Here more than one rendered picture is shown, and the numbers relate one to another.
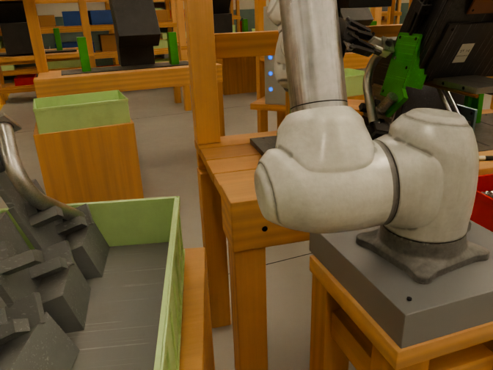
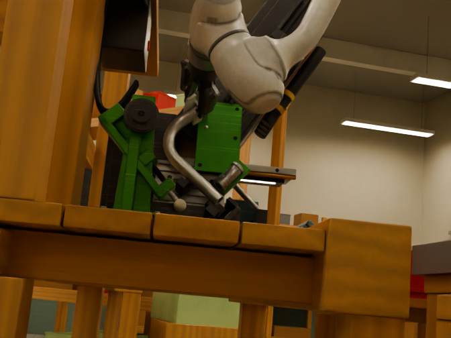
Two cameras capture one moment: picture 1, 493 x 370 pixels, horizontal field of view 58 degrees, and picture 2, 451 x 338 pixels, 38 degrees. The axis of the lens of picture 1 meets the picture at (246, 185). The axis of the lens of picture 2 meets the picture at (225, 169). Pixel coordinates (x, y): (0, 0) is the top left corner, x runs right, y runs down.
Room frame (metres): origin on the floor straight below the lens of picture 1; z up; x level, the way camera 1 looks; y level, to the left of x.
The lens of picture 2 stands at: (1.18, 1.15, 0.75)
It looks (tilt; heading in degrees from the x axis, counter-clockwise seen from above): 11 degrees up; 279
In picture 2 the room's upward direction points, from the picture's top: 5 degrees clockwise
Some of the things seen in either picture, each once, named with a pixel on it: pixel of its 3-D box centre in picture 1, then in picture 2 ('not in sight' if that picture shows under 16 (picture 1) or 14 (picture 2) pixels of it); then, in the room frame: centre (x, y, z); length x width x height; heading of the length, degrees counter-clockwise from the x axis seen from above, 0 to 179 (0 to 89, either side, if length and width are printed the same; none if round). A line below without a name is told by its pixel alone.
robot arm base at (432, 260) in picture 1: (428, 233); not in sight; (0.76, -0.35, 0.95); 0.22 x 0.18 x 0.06; 117
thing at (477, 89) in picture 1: (454, 81); (224, 172); (1.48, -0.70, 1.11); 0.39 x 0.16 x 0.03; 14
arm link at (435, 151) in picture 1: (424, 169); not in sight; (0.75, -0.33, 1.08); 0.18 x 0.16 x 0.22; 100
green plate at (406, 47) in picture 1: (408, 65); (217, 140); (1.48, -0.55, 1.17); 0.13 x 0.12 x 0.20; 104
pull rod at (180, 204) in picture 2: not in sight; (174, 198); (1.51, -0.22, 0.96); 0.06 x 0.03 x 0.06; 14
